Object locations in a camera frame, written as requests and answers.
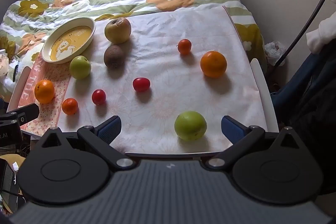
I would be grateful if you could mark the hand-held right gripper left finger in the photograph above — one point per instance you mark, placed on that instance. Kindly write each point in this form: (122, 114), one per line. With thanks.
(110, 128)

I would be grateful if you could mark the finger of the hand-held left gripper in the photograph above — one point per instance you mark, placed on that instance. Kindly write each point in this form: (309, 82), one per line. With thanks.
(26, 112)

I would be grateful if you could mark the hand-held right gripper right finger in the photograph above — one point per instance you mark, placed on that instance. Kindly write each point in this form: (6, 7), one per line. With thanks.
(232, 130)

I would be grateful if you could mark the orange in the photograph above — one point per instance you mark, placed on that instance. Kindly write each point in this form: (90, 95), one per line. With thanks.
(44, 91)
(213, 64)

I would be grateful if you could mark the large green apple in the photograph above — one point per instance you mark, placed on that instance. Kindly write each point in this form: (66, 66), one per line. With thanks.
(190, 125)

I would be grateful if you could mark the small tangerine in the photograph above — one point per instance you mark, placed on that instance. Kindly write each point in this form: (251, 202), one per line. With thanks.
(70, 106)

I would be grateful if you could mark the red tomato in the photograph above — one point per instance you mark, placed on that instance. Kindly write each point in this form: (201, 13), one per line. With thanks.
(99, 96)
(141, 84)

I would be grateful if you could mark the small green apple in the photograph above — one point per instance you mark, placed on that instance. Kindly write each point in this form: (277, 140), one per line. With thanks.
(80, 67)

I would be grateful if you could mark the cream bowl with yellow print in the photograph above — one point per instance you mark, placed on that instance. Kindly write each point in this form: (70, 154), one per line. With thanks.
(68, 41)

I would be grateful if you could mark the large yellowish apple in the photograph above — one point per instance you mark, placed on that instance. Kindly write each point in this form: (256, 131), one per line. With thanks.
(117, 30)

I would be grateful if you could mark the white plush pillow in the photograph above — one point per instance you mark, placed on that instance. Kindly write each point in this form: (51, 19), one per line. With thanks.
(25, 62)

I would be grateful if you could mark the white printed packet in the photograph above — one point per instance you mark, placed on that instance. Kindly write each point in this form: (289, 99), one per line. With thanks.
(4, 62)

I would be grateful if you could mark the brown kiwi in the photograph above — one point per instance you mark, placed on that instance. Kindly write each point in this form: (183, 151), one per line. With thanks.
(113, 56)

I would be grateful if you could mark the blue denim garment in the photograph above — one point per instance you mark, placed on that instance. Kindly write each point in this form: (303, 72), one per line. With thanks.
(296, 79)

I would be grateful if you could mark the black garment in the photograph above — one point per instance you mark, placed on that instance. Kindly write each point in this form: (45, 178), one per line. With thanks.
(319, 108)

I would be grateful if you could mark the clear plastic bag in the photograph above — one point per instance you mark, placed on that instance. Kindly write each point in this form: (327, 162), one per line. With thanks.
(274, 50)

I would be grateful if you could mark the small orange-red tomato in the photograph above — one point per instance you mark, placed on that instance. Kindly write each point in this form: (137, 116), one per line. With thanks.
(184, 46)

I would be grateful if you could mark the white floral cloth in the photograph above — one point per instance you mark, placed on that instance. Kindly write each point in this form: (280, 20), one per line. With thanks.
(170, 37)

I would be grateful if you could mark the black curved rod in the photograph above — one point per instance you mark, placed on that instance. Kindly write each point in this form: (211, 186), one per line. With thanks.
(305, 27)

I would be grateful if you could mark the white garment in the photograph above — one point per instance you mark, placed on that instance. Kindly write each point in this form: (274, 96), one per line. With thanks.
(324, 29)

